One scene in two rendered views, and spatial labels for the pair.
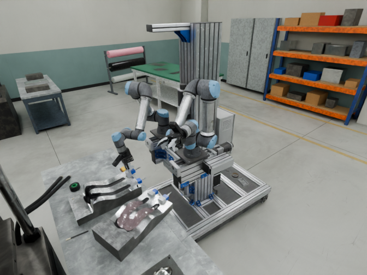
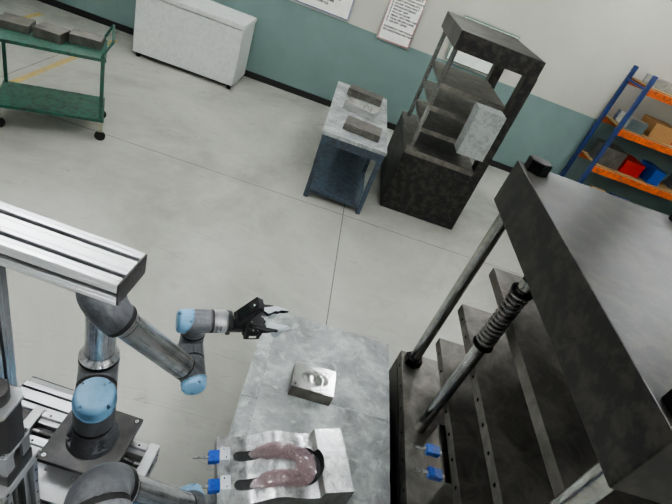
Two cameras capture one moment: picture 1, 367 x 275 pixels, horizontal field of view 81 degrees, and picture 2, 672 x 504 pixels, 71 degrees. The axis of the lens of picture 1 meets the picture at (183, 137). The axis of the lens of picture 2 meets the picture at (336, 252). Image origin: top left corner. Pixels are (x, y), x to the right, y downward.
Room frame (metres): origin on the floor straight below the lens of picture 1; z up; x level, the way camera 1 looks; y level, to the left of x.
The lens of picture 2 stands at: (2.00, 0.72, 2.56)
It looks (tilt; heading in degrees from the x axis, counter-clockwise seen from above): 34 degrees down; 209
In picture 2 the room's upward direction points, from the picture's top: 23 degrees clockwise
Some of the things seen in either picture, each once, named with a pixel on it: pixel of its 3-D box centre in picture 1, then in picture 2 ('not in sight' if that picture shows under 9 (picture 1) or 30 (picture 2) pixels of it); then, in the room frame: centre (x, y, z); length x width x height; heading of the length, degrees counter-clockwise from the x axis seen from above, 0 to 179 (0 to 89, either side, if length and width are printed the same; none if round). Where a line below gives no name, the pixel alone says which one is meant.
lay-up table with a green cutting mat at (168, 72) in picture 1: (172, 85); not in sight; (5.59, 0.24, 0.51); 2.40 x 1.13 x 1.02; 40
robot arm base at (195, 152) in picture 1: (191, 148); (93, 428); (1.56, -0.07, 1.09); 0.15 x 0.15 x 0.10
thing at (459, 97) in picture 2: not in sight; (449, 125); (-3.29, -1.40, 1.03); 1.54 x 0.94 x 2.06; 36
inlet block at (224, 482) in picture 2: (155, 191); (210, 486); (1.30, 0.23, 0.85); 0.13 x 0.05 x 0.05; 144
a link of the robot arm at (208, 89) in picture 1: (207, 115); (101, 324); (1.49, -0.19, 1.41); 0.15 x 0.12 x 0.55; 59
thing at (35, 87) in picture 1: (41, 98); not in sight; (4.93, 3.34, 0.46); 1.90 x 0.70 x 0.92; 36
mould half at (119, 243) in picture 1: (135, 217); (283, 467); (1.04, 0.35, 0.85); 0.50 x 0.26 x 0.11; 144
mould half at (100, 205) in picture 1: (105, 192); not in sight; (1.28, 0.63, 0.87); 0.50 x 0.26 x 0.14; 126
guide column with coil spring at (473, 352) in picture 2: not in sight; (449, 388); (0.34, 0.61, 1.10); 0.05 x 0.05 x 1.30
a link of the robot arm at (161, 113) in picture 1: (162, 116); not in sight; (1.98, 0.20, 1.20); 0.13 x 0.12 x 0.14; 71
